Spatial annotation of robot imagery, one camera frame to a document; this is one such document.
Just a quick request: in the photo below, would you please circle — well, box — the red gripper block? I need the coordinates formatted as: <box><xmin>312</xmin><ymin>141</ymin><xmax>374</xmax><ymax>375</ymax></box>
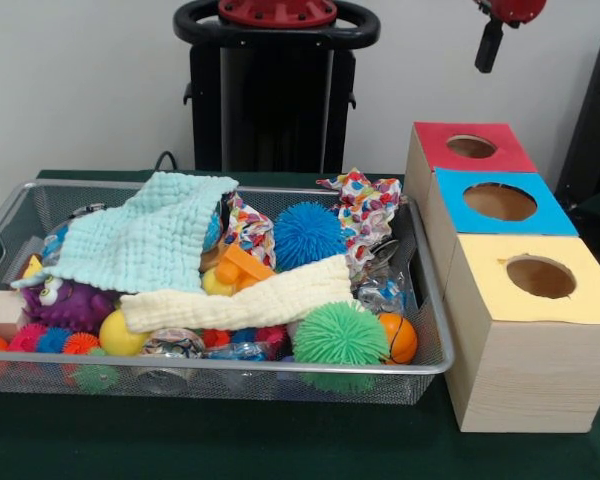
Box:
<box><xmin>475</xmin><ymin>0</ymin><xmax>548</xmax><ymax>75</ymax></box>

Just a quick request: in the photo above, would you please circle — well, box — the colourful polka dot cloth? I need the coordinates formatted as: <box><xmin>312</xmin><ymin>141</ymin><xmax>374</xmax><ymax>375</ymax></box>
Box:
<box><xmin>317</xmin><ymin>169</ymin><xmax>404</xmax><ymax>279</ymax></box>

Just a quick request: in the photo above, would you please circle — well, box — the orange basketball toy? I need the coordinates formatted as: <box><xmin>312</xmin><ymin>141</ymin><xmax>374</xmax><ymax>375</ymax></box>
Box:
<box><xmin>378</xmin><ymin>312</ymin><xmax>419</xmax><ymax>366</ymax></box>

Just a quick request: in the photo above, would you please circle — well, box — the cream yellow cloth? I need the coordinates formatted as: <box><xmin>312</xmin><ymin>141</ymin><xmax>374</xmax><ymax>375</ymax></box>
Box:
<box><xmin>118</xmin><ymin>253</ymin><xmax>356</xmax><ymax>335</ymax></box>

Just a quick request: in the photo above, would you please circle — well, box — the mint green waffle cloth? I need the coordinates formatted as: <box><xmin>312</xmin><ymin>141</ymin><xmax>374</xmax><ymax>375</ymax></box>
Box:
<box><xmin>55</xmin><ymin>171</ymin><xmax>239</xmax><ymax>293</ymax></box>

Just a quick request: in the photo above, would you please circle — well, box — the wooden box with three holes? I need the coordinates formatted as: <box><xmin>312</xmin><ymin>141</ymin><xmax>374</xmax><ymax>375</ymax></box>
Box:
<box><xmin>404</xmin><ymin>122</ymin><xmax>600</xmax><ymax>434</ymax></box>

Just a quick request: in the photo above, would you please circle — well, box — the clear mesh bin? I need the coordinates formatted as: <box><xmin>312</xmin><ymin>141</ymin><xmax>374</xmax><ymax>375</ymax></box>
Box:
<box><xmin>0</xmin><ymin>180</ymin><xmax>457</xmax><ymax>403</ymax></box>

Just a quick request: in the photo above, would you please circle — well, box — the black upright panel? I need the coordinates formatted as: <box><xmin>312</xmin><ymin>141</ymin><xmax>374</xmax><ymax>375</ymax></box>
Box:
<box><xmin>555</xmin><ymin>33</ymin><xmax>600</xmax><ymax>236</ymax></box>

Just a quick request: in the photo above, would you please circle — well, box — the blue spiky ball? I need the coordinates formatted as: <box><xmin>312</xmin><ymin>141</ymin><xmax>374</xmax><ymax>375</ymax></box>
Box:
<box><xmin>273</xmin><ymin>202</ymin><xmax>349</xmax><ymax>271</ymax></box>

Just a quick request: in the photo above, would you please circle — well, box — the green spiky ball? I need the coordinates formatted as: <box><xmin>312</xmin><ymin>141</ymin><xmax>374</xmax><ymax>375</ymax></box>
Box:
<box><xmin>292</xmin><ymin>301</ymin><xmax>390</xmax><ymax>392</ymax></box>

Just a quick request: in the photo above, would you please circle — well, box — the dark green table cloth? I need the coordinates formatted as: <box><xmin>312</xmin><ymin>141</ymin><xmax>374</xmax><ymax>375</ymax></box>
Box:
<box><xmin>0</xmin><ymin>168</ymin><xmax>600</xmax><ymax>480</ymax></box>

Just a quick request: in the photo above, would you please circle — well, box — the yellow ball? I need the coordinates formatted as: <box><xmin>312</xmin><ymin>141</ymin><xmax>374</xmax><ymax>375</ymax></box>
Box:
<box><xmin>98</xmin><ymin>308</ymin><xmax>151</xmax><ymax>357</ymax></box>

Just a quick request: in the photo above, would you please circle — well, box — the purple plush toy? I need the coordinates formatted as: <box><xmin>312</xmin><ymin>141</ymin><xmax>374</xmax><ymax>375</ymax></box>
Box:
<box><xmin>20</xmin><ymin>275</ymin><xmax>119</xmax><ymax>331</ymax></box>

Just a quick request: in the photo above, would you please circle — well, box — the plain wooden block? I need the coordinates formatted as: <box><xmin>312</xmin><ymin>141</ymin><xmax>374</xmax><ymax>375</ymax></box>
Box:
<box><xmin>0</xmin><ymin>290</ymin><xmax>31</xmax><ymax>343</ymax></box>

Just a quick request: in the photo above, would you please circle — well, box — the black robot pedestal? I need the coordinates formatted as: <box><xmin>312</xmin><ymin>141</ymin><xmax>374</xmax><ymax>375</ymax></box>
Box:
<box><xmin>173</xmin><ymin>0</ymin><xmax>381</xmax><ymax>173</ymax></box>

